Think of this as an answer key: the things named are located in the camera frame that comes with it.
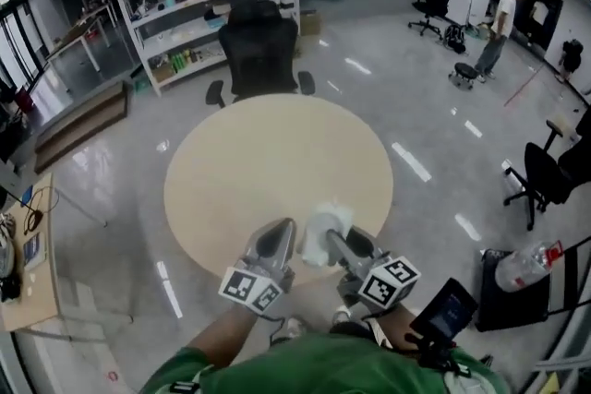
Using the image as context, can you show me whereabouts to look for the green crate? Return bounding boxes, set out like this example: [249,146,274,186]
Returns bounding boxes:
[130,75,152,97]

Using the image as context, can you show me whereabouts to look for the person's left forearm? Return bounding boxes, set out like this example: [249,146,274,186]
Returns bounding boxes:
[183,304,260,371]

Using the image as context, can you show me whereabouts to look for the black backpack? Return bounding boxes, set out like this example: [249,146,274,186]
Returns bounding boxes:
[442,23,467,55]

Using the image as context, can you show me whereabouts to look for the black folding chair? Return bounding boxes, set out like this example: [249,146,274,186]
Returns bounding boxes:
[474,234,591,334]

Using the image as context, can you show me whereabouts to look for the white frame table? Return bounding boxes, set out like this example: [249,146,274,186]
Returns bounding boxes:
[44,0,119,74]

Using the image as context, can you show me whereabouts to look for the wooden step platform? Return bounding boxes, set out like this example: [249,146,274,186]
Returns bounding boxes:
[33,79,131,175]

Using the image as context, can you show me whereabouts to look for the white shelf unit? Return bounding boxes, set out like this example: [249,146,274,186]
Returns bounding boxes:
[105,0,302,97]

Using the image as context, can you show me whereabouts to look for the person's right forearm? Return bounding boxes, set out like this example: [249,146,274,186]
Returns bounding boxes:
[368,303,426,352]

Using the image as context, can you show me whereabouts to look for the black mesh office chair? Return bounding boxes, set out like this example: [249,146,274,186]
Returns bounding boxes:
[204,0,317,108]

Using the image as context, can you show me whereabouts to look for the blue booklet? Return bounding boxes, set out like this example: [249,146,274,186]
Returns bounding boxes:
[21,232,48,269]

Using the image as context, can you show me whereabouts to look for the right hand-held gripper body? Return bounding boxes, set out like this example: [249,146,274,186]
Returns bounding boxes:
[336,248,423,311]

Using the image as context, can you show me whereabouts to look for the black round stool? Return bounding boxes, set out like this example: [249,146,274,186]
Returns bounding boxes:
[448,61,480,91]

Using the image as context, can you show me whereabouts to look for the black phone on mount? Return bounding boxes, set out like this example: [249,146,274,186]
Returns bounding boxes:
[408,276,480,343]

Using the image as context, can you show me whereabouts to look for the black armrest office chair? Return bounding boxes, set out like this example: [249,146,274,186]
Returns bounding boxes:
[501,104,591,233]

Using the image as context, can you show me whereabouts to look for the black high-back office chair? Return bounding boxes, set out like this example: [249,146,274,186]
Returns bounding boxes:
[407,0,457,38]

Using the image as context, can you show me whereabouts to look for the cardboard box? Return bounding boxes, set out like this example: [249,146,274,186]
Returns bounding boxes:
[298,11,323,38]

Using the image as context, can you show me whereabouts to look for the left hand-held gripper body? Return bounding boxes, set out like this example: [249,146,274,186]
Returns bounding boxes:
[217,251,296,319]

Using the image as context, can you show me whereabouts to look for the person's green shirt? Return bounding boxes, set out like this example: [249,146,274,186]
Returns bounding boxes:
[138,330,512,394]

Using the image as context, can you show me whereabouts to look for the round wooden table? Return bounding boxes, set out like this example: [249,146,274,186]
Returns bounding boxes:
[163,93,394,293]

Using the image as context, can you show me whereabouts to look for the wooden side desk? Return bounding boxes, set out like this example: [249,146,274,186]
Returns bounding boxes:
[0,173,64,334]

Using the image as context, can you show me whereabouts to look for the clear plastic bottle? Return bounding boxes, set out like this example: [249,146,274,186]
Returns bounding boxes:
[494,239,565,293]

